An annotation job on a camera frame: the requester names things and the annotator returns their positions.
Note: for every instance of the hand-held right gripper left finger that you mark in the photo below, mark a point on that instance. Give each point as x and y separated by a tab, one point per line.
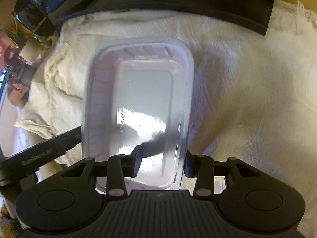
137	162

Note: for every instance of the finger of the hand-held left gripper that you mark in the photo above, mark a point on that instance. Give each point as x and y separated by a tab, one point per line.
156	145
69	140

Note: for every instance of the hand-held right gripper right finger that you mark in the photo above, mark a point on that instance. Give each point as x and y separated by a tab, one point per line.
188	168

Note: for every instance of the red and white rectangular container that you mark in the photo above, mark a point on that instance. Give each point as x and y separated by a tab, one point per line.
143	84

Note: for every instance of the small dark box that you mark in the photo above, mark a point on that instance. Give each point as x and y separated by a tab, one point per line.
26	75

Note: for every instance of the white fluffy towel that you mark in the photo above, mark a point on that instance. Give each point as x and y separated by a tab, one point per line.
247	104

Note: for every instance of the black glossy appliance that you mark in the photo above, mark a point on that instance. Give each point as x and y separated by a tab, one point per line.
29	16

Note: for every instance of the black monitor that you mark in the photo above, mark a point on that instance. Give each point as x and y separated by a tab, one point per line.
198	2

